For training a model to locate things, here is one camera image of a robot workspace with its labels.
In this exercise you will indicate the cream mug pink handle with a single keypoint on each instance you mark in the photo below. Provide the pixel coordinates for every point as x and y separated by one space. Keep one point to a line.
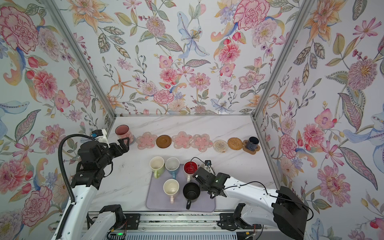
171 188

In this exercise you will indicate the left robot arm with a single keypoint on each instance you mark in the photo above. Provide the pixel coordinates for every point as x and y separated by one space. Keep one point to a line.
71 225

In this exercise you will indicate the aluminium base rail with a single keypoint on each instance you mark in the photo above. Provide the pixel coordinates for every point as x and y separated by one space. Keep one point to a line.
173 226

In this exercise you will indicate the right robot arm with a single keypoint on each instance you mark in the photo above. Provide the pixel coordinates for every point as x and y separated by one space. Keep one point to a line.
280 208

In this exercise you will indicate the white embroidered round coaster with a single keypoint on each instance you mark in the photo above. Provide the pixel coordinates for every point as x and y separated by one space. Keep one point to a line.
220 146

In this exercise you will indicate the lilac drying mat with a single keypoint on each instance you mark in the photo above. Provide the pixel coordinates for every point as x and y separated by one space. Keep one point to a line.
158 200

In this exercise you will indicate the corner aluminium post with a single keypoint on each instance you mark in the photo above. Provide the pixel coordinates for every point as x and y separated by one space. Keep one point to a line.
68 36
303 13

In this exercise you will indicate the left corner aluminium post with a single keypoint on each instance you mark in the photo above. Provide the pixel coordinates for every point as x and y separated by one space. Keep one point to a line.
68 36

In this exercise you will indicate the right corner aluminium post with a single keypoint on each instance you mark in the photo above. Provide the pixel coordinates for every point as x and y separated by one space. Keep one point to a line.
303 13

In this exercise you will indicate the red inside white mug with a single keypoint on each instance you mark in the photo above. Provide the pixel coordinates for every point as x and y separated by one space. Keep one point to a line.
189 169

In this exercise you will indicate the pink flower coaster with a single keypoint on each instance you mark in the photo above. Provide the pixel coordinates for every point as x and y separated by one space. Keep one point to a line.
201 142
146 141
182 140

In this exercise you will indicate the black mug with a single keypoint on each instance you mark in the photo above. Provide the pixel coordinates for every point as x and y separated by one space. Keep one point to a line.
191 192

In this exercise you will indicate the small dark blue mug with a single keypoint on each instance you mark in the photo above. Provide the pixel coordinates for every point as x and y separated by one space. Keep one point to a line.
252 144

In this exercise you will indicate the blue mug white inside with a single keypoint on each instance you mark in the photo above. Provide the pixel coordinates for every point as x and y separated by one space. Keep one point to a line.
172 166

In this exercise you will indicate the brown wooden round coaster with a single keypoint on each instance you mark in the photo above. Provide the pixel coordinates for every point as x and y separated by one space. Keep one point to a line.
163 141

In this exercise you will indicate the green mug white inside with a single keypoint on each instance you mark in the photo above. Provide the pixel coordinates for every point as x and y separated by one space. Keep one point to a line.
157 165

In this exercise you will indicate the woven rattan round coaster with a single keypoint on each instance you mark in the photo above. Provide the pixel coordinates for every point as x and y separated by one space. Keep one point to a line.
235 144

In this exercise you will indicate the brown paw shaped coaster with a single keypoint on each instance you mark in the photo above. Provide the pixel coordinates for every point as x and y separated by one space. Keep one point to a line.
252 152

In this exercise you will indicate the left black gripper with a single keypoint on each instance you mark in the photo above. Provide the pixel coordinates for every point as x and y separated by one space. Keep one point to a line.
124 149

